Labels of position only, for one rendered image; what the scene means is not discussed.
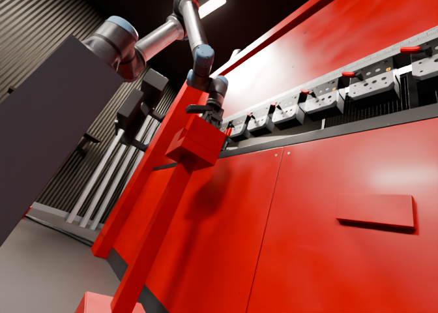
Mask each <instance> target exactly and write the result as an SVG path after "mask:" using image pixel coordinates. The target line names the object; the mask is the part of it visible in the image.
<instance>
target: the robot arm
mask: <svg viewBox="0 0 438 313"><path fill-rule="evenodd" d="M176 39H177V40H189V43H190V47H191V50H192V55H193V58H194V67H193V70H190V71H189V73H188V75H187V79H186V84H187V86H190V87H192V88H193V89H197V90H200V91H203V92H205V93H208V94H209V96H208V99H207V103H206V105H192V104H190V105H189V106H188V107H187V108H185V110H186V113H202V116H201V118H202V119H204V120H205V121H206V122H208V123H210V124H211V125H212V126H214V127H216V128H217V129H218V130H219V129H221V126H222V122H223V119H222V117H223V114H224V109H222V105H223V103H224V99H225V96H226V92H227V89H228V85H229V81H228V79H227V78H226V77H225V76H216V77H215V78H212V77H210V76H209V74H210V71H211V67H212V64H213V61H214V50H213V49H212V48H211V47H210V46H209V45H208V42H207V38H206V36H205V32H204V28H203V24H202V22H201V18H200V15H199V3H198V0H174V1H173V14H172V15H170V16H168V17H167V19H166V23H165V24H163V25H161V26H160V27H159V28H157V29H155V30H154V31H153V32H151V33H149V34H148V35H147V36H145V37H143V38H142V39H141V40H139V41H138V34H137V32H136V30H135V29H134V28H133V27H132V26H131V25H130V23H128V22H127V21H126V20H124V19H123V18H121V17H118V16H111V17H110V18H108V19H107V20H105V22H104V23H103V24H102V25H101V26H100V27H99V28H98V29H97V30H96V31H95V33H94V34H93V35H92V36H91V37H90V38H88V39H86V40H83V41H81V42H82V43H83V44H84V45H85V46H86V47H88V48H89V49H90V50H91V51H92V52H93V53H94V54H95V55H97V56H98V57H99V58H100V59H101V60H103V62H105V64H107V65H108V66H109V67H110V68H112V69H113V70H114V71H115V72H116V73H118V75H120V77H122V78H123V79H124V82H127V83H131V82H134V81H136V80H137V79H138V78H139V72H140V71H141V70H142V69H143V68H145V67H146V61H148V60H149V59H150V58H152V57H153V56H154V55H156V54H157V53H158V52H160V51H161V50H163V49H164V48H165V47H166V46H168V45H169V44H171V43H172V42H173V41H174V40H176Z"/></svg>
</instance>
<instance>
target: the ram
mask: <svg viewBox="0 0 438 313"><path fill-rule="evenodd" d="M437 26H438V0H333V2H331V3H329V4H328V5H327V6H325V7H324V8H322V9H321V10H319V11H318V12H316V13H315V14H314V15H312V16H310V17H309V18H308V19H307V20H305V21H303V22H302V23H300V24H299V25H297V26H296V27H295V28H293V29H292V30H290V31H289V32H288V33H286V34H285V35H283V36H282V37H280V38H279V39H278V40H276V41H274V42H273V43H272V44H270V45H269V46H267V47H266V48H264V49H263V50H261V51H260V52H259V53H257V54H255V55H254V56H253V57H251V58H250V59H249V60H247V61H245V62H244V63H243V64H241V65H240V66H238V67H237V68H236V69H234V70H232V71H231V72H230V73H228V74H226V75H225V77H226V78H227V79H228V81H229V85H228V89H227V92H226V96H225V99H224V103H223V105H222V109H224V114H223V117H222V119H223V118H226V117H228V116H230V115H233V114H234V113H237V112H240V111H242V110H245V109H246V108H249V107H251V106H254V105H256V104H259V103H260V102H263V101H265V100H267V99H270V98H272V97H275V96H276V95H279V94H281V93H284V92H286V91H288V90H290V89H293V88H295V87H298V86H300V85H302V84H304V83H307V82H309V81H311V80H314V79H316V78H318V77H320V76H323V75H325V74H328V73H329V72H332V71H334V70H337V69H339V68H342V67H344V66H346V65H348V64H351V63H353V62H355V61H358V60H360V59H362V58H364V57H367V56H369V55H371V54H373V53H376V52H379V51H381V50H384V49H385V48H387V47H390V46H392V45H395V44H397V43H399V42H401V41H404V40H406V39H408V38H411V37H413V36H415V35H418V34H420V33H423V32H425V31H427V30H429V29H432V28H434V27H437ZM437 37H438V32H436V33H434V34H431V35H428V36H426V37H424V38H421V39H419V40H416V41H414V42H412V43H410V44H407V45H404V46H402V47H408V46H418V45H419V44H422V43H425V42H427V41H429V40H432V39H435V38H437ZM400 48H401V47H400ZM400 48H397V49H395V50H392V51H391V52H388V53H385V54H383V55H380V56H379V57H376V58H373V59H371V60H369V61H366V62H364V63H361V64H359V65H357V66H355V67H352V68H349V69H347V70H345V71H346V72H352V71H355V70H358V69H360V68H362V67H365V66H368V65H370V64H372V63H375V62H378V61H380V60H382V59H385V58H387V57H390V56H392V55H393V57H394V59H395V62H396V64H397V66H398V68H399V69H401V68H404V67H408V66H410V65H411V54H406V53H401V52H400ZM345 71H342V72H345ZM342 72H340V73H337V74H335V75H333V76H330V77H328V78H325V79H324V80H321V81H318V82H316V83H313V84H311V85H309V86H306V87H303V88H302V89H306V90H309V89H311V88H313V87H315V86H318V85H320V84H322V83H325V82H328V81H330V80H333V79H335V78H338V77H339V78H340V79H341V81H342V83H343V84H344V85H345V87H346V88H347V87H349V86H350V78H346V77H343V76H342Z"/></svg>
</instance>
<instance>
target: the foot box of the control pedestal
mask: <svg viewBox="0 0 438 313"><path fill-rule="evenodd" d="M112 299H113V297H110V296H107V295H101V294H97V293H92V292H89V291H87V292H85V294H84V296H83V298H82V300H81V302H80V303H79V305H78V307H77V309H76V311H75V313H112V312H111V305H110V304H111V301H112ZM132 313H145V311H144V309H143V307H142V304H141V303H136V305H135V307H134V309H133V312H132Z"/></svg>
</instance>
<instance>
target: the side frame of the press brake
mask: <svg viewBox="0 0 438 313"><path fill-rule="evenodd" d="M202 93H203V91H200V90H197V89H193V88H192V87H190V86H187V84H186V81H185V83H184V84H183V86H182V88H181V90H180V91H179V93H178V95H177V97H176V99H175V100H174V102H173V104H172V105H171V108H170V109H169V111H168V113H167V114H166V116H165V118H164V120H163V121H162V123H161V125H160V127H159V129H158V130H157V132H156V134H155V135H154V138H153V139H152V141H151V143H150V144H149V146H148V148H147V150H146V152H145V153H144V155H143V157H142V159H141V160H140V162H139V164H138V166H137V168H136V169H135V171H134V173H133V174H132V176H131V178H130V180H129V182H128V183H127V185H126V187H125V189H124V190H123V193H122V194H121V196H120V198H119V199H118V201H117V203H116V204H115V207H114V208H113V210H112V212H111V213H110V215H109V217H108V219H107V221H106V223H105V224H104V226H103V228H102V229H101V231H100V233H99V234H98V237H97V238H96V240H95V242H94V243H93V245H92V247H91V250H92V252H93V254H94V256H97V257H100V258H105V259H106V258H107V257H108V255H109V253H110V251H111V249H112V247H113V244H114V242H115V241H116V239H117V237H118V235H119V233H120V231H121V229H122V227H123V226H124V223H125V222H126V220H127V218H128V216H129V214H130V212H131V210H132V208H133V206H134V204H135V202H136V201H137V199H138V197H139V195H140V193H141V191H142V189H143V187H144V186H145V184H146V182H147V180H148V178H149V176H150V174H151V172H152V171H153V168H154V167H157V166H163V165H166V164H171V163H174V162H175V161H174V160H172V159H170V158H168V157H167V156H165V153H166V151H167V149H168V147H169V145H170V143H171V141H172V139H173V137H174V135H175V134H176V133H178V131H180V130H181V129H182V128H185V127H186V125H187V123H188V121H189V119H190V117H191V115H192V113H186V110H185V108H187V107H188V106H189V105H190V104H192V105H197V103H198V101H199V99H200V97H201V95H202Z"/></svg>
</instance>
